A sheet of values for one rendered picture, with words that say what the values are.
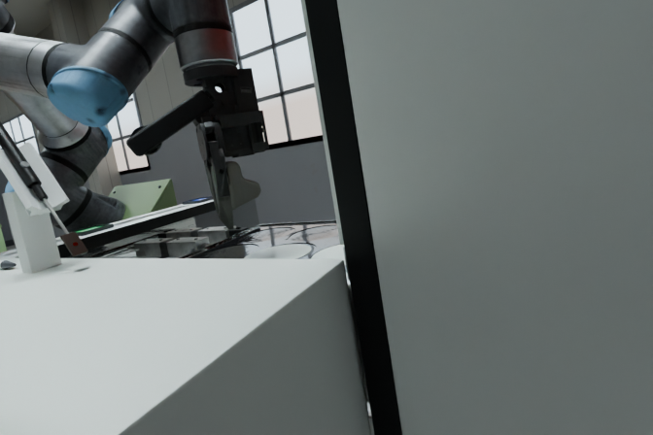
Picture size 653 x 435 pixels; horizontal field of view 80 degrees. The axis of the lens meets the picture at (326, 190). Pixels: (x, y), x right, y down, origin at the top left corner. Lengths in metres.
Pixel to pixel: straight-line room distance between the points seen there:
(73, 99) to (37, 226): 0.15
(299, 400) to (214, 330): 0.07
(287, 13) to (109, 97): 3.04
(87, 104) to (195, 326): 0.37
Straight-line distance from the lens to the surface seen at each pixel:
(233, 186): 0.53
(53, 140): 1.11
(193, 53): 0.53
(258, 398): 0.21
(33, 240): 0.50
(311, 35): 0.27
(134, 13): 0.62
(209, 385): 0.19
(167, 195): 1.07
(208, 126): 0.51
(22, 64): 0.63
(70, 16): 6.17
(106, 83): 0.55
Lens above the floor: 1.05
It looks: 7 degrees down
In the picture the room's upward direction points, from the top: 9 degrees counter-clockwise
